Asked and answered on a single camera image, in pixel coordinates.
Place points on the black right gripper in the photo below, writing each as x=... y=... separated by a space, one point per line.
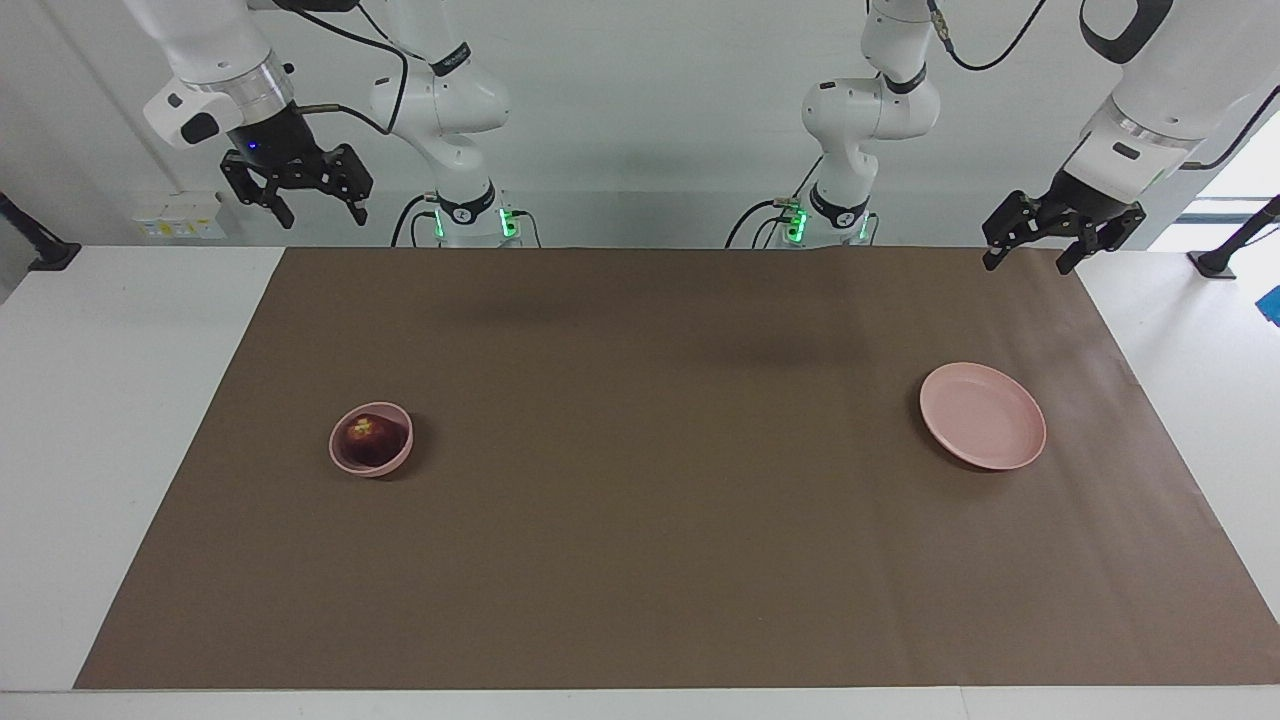
x=275 y=140

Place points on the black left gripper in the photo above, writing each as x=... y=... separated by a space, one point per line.
x=1085 y=205

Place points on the dark red apple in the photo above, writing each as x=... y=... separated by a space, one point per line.
x=368 y=440

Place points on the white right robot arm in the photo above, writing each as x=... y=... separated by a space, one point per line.
x=440 y=100

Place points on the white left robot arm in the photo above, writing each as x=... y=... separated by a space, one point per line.
x=870 y=110

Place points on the pink plate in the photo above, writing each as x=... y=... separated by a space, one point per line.
x=985 y=415

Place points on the pink bowl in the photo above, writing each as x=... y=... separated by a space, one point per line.
x=345 y=462

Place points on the blue object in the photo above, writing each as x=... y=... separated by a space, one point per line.
x=1270 y=305

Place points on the brown table mat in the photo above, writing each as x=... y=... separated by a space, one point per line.
x=640 y=480

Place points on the white wall socket box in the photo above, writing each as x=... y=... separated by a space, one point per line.
x=175 y=222

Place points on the dark window rail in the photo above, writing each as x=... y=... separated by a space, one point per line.
x=1215 y=212

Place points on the black camera stand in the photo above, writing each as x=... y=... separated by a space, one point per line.
x=1215 y=262
x=50 y=255

